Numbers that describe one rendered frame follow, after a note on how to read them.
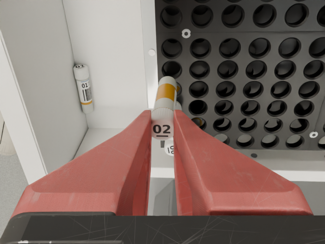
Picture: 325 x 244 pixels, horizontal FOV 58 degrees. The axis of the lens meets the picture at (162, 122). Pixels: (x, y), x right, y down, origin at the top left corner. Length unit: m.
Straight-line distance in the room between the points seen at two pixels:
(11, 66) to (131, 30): 0.11
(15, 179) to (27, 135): 1.56
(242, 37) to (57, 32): 0.14
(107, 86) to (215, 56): 0.12
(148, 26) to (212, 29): 0.07
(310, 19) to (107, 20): 0.15
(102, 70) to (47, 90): 0.06
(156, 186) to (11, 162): 0.75
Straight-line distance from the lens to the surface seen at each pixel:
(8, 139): 1.18
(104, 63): 0.27
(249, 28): 0.19
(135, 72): 0.27
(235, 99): 0.21
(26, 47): 0.21
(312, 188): 0.58
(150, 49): 0.24
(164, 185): 1.48
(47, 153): 0.23
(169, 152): 0.21
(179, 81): 0.20
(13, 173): 1.74
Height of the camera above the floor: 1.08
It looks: 57 degrees down
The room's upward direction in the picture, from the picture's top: 173 degrees counter-clockwise
